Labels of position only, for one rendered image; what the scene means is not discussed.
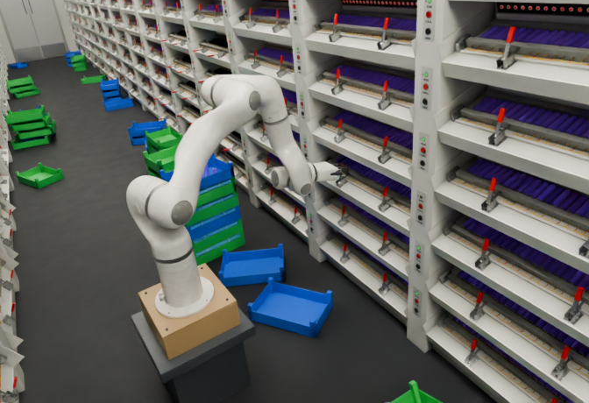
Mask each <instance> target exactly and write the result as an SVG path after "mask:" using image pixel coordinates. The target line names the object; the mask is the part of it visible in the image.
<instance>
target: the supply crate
mask: <svg viewBox="0 0 589 403"><path fill-rule="evenodd" d="M207 164H208V168H209V176H206V173H205V169H204V174H205V177H203V178H202V180H201V185H200V190H202V189H204V188H206V187H210V186H213V185H215V184H217V183H220V182H222V181H225V180H228V179H230V178H233V177H235V174H234V168H233V163H232V162H231V161H230V162H227V164H226V163H224V162H223V161H221V160H219V159H216V158H215V153H213V154H212V156H211V157H210V159H209V161H208V163H207ZM213 168H216V171H217V173H213ZM159 172H160V178H161V179H162V180H164V181H166V182H168V183H169V181H170V180H171V179H172V176H173V174H174V170H173V171H171V172H168V173H165V172H164V170H163V169H162V170H159Z"/></svg>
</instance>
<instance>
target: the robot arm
mask: <svg viewBox="0 0 589 403"><path fill-rule="evenodd" d="M201 95H202V99H203V100H204V101H205V102H206V103H207V104H208V105H209V106H211V107H214V108H216V109H214V110H212V111H211V112H210V113H208V114H206V115H204V116H202V117H200V118H198V119H197V120H195V121H194V122H193V123H192V124H191V126H190V127H189V128H188V130H187V132H186V133H185V135H184V136H183V138H182V140H181V142H180V143H179V145H178V147H177V149H176V152H175V155H174V174H173V176H172V179H171V180H170V181H169V183H168V182H166V181H164V180H162V179H159V178H157V177H153V176H149V175H145V176H140V177H138V178H137V179H135V180H133V181H132V182H131V184H130V185H129V187H128V188H127V192H126V201H127V205H128V209H129V210H130V212H131V216H132V217H133V219H134V221H135V223H136V224H137V225H138V227H139V229H140V230H141V232H142V233H143V234H144V236H145V238H146V239H147V241H148V243H149V244H150V246H151V249H152V252H153V257H154V261H155V264H156V267H157V270H158V274H159V276H160V282H161V285H162V288H161V289H160V290H159V292H158V293H157V295H156V298H155V306H156V308H157V310H158V312H159V313H160V314H161V315H164V316H165V317H168V318H174V319H175V318H185V317H189V316H191V315H195V314H197V313H199V312H201V311H202V310H203V309H205V308H206V307H207V306H208V305H209V304H210V303H211V301H212V299H213V296H214V287H213V285H212V283H211V282H210V281H209V280H208V279H205V278H204V277H200V275H199V271H198V267H197V263H196V259H195V253H194V248H193V245H192V241H191V237H190V235H189V233H188V230H187V229H186V227H185V226H184V225H185V224H187V223H188V222H189V220H190V219H191V218H192V216H193V214H194V213H195V208H196V205H197V201H198V196H199V191H200V185H201V180H202V175H203V172H204V169H205V166H206V165H207V163H208V161H209V159H210V157H211V156H212V154H213V153H214V151H215V149H216V148H217V147H218V145H219V144H220V143H221V141H222V140H223V139H224V138H225V137H226V136H228V135H229V134H230V133H231V132H233V131H234V130H236V129H237V128H239V127H241V126H243V125H244V124H246V123H248V122H249V121H250V120H251V119H253V117H254V116H255V115H256V114H257V112H258V111H259V110H260V114H261V116H262V120H263V123H264V125H265V129H266V134H267V136H268V140H269V143H270V146H271V147H272V149H273V151H274V152H275V154H276V155H277V156H278V158H279V159H280V161H281V162H282V164H283V166H278V167H274V168H273V169H272V172H271V181H272V184H273V186H274V187H275V188H276V189H282V188H290V189H291V190H293V191H294V192H295V193H296V194H298V195H300V196H305V195H307V194H309V193H310V191H311V189H312V183H313V182H315V181H327V180H337V176H335V175H343V173H347V172H349V165H346V163H340V164H330V163H328V162H318V163H314V164H312V163H309V162H307V160H306V159H305V157H304V155H303V153H302V151H301V149H300V148H299V146H298V145H297V144H296V143H295V140H294V137H293V133H292V130H291V126H290V122H289V118H288V114H287V108H286V104H285V101H284V97H283V94H282V91H281V88H280V84H279V83H278V82H277V81H276V80H275V79H274V78H273V77H271V76H268V75H244V74H220V75H215V76H212V77H210V78H208V79H207V80H206V81H205V82H204V83H203V84H202V87H201ZM342 164H343V165H342Z"/></svg>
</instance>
